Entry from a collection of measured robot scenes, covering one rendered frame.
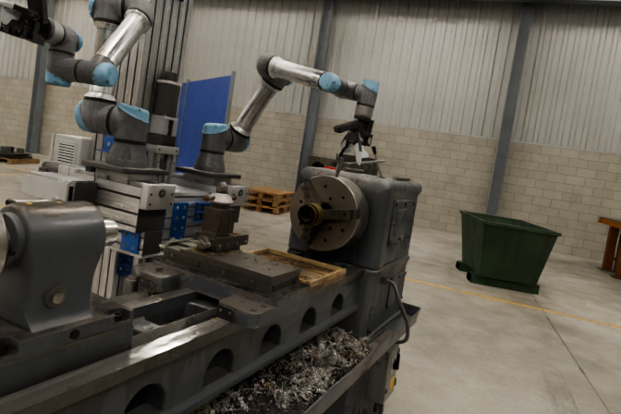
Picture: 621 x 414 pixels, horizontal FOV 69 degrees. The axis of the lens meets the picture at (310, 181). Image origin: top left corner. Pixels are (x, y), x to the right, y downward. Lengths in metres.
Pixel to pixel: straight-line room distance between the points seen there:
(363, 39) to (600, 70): 5.56
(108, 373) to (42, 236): 0.27
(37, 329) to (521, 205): 11.34
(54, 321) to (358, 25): 12.10
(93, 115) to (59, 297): 1.04
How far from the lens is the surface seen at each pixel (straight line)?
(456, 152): 11.74
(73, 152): 2.24
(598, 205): 12.13
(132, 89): 2.09
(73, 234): 0.93
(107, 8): 1.92
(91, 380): 0.93
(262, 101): 2.21
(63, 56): 1.68
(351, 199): 1.82
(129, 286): 1.41
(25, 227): 0.90
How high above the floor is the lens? 1.30
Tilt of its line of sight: 3 degrees down
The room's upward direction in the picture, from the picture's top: 9 degrees clockwise
